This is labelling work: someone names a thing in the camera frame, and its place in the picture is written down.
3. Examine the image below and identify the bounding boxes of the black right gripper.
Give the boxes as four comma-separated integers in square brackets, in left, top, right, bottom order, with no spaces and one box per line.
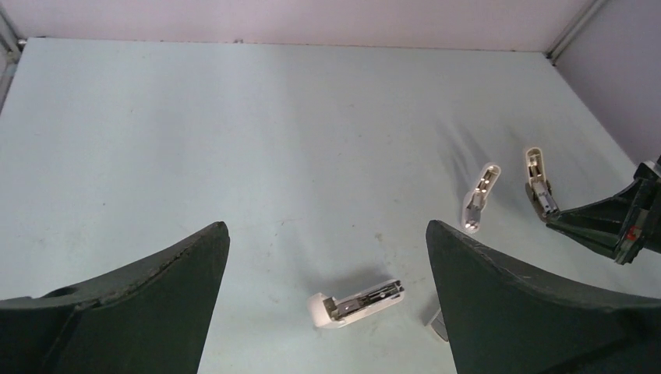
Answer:
[546,160,660,265]

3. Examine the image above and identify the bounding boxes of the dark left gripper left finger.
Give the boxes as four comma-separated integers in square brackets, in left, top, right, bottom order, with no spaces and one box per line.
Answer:
[1,222,230,373]

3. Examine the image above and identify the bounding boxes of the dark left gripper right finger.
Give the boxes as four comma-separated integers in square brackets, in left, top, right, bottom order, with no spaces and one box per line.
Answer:
[426,220,660,373]

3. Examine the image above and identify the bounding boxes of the staple tray with staples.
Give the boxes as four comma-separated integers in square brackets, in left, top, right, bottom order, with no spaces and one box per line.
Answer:
[426,308,449,343]

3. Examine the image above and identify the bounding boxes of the small beige brown stapler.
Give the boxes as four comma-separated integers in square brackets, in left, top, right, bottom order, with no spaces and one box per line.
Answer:
[525,146,559,222]

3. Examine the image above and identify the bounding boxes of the white stapler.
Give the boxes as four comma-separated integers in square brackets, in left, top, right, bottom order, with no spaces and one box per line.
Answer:
[307,279,405,330]

